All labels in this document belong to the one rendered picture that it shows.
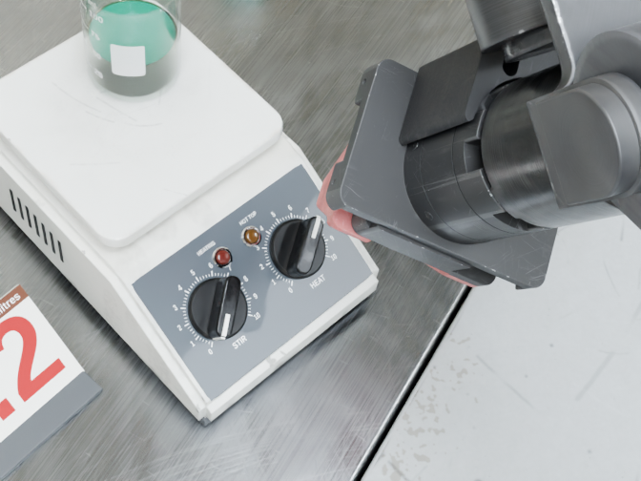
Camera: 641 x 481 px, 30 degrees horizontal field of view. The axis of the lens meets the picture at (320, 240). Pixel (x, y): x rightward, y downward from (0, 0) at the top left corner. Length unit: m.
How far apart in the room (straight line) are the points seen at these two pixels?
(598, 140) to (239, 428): 0.35
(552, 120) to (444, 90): 0.12
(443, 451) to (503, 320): 0.09
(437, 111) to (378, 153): 0.03
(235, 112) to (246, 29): 0.16
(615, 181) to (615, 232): 0.41
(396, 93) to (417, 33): 0.32
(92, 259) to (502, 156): 0.26
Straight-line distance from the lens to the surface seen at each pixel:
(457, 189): 0.45
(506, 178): 0.43
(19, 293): 0.64
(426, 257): 0.50
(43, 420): 0.64
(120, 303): 0.61
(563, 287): 0.71
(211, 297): 0.61
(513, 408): 0.67
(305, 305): 0.64
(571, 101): 0.34
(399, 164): 0.48
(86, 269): 0.63
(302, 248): 0.62
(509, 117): 0.42
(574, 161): 0.35
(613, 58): 0.35
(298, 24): 0.80
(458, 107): 0.45
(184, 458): 0.63
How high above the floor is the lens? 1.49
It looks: 58 degrees down
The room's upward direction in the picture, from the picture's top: 11 degrees clockwise
